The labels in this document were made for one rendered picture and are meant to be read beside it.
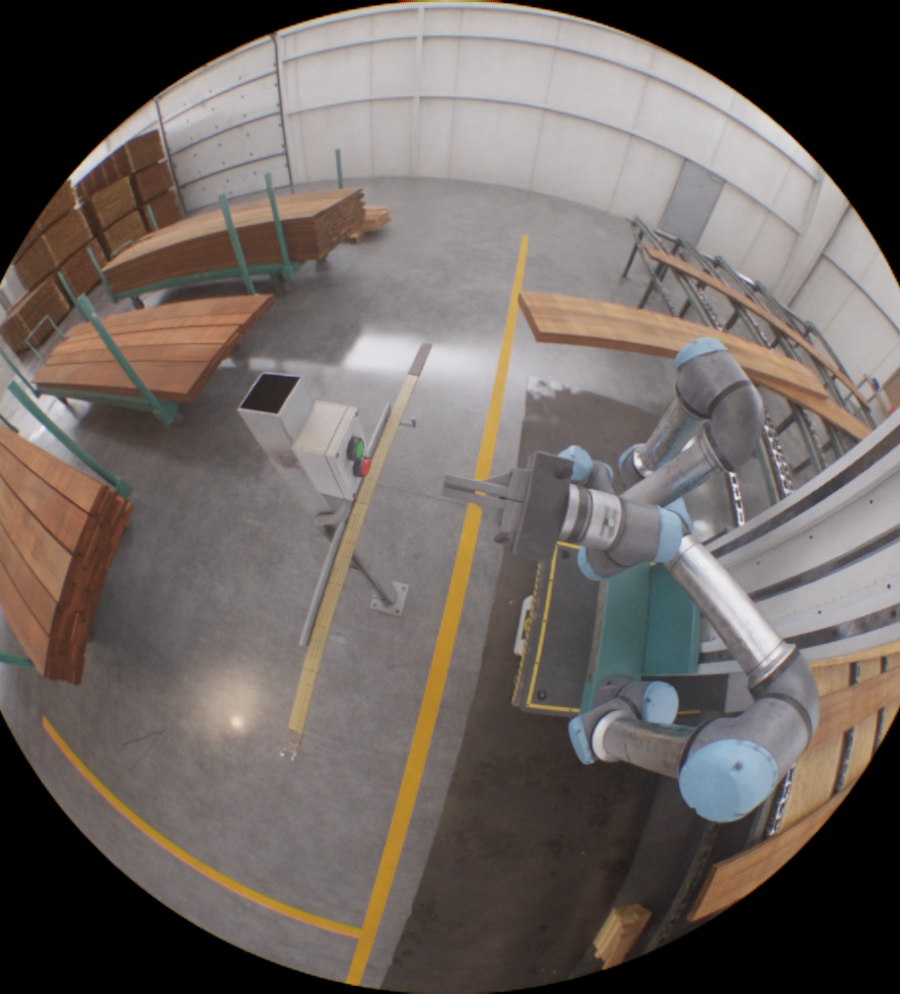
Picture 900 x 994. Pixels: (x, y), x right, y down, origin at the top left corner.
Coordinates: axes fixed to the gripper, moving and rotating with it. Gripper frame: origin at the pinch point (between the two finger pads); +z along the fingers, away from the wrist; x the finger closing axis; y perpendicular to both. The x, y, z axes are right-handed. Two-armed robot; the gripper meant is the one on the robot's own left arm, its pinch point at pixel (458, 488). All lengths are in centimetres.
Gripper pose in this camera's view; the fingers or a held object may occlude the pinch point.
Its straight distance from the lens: 42.6
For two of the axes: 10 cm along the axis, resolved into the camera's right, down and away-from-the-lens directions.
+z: -9.7, -2.2, 0.4
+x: -2.2, 9.8, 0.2
